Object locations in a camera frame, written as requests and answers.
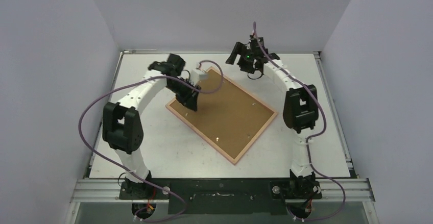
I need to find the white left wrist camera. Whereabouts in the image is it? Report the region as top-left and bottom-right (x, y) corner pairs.
(189, 68), (208, 84)

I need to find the aluminium rail front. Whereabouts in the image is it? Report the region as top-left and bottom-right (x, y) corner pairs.
(71, 179), (375, 203)

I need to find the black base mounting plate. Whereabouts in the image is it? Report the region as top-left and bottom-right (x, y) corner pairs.
(118, 178), (322, 215)

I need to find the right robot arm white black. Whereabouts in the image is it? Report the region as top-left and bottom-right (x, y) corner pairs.
(226, 35), (319, 198)

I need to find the brown frame backing board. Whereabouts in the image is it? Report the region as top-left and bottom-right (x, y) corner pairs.
(169, 69), (275, 161)

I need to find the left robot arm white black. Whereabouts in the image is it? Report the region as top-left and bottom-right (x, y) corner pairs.
(102, 54), (208, 199)

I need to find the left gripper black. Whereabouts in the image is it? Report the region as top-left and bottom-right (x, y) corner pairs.
(167, 79), (202, 113)

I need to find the light wooden picture frame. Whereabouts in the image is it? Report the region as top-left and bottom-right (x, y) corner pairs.
(165, 66), (279, 165)

